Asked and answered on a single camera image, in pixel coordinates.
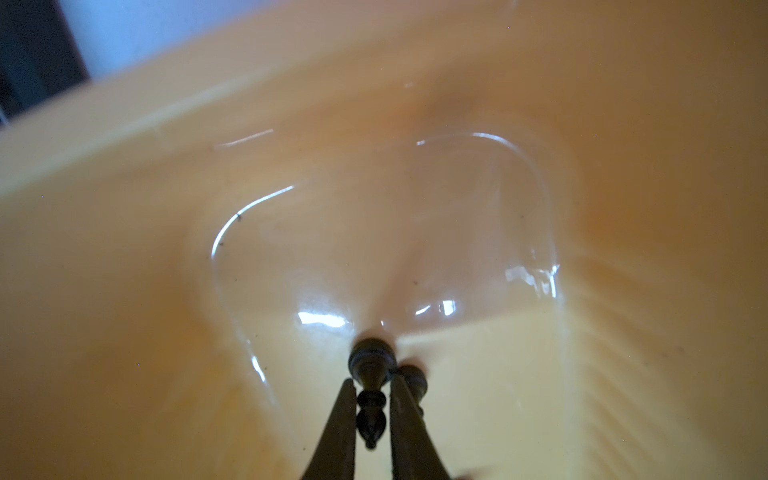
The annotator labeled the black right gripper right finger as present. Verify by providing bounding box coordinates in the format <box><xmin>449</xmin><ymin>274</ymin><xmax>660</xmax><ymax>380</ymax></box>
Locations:
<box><xmin>389</xmin><ymin>375</ymin><xmax>450</xmax><ymax>479</ymax></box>

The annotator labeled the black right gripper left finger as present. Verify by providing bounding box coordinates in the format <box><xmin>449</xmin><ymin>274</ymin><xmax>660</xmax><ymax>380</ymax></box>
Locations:
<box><xmin>302</xmin><ymin>378</ymin><xmax>357</xmax><ymax>480</ymax></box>

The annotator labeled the black chess bishop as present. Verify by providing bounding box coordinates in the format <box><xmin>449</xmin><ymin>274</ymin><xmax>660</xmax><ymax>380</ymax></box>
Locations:
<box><xmin>348</xmin><ymin>338</ymin><xmax>397</xmax><ymax>450</ymax></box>

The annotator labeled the black chess pawn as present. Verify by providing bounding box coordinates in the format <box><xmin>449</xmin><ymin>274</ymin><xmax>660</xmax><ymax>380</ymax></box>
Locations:
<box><xmin>397</xmin><ymin>364</ymin><xmax>428</xmax><ymax>417</ymax></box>

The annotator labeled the black white chess board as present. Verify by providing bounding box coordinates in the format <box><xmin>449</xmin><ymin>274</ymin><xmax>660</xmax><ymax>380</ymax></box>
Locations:
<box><xmin>1</xmin><ymin>0</ymin><xmax>89</xmax><ymax>127</ymax></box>

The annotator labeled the yellow plastic tray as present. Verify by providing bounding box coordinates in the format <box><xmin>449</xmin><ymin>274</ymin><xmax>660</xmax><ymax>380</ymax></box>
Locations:
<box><xmin>1</xmin><ymin>1</ymin><xmax>767</xmax><ymax>479</ymax></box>

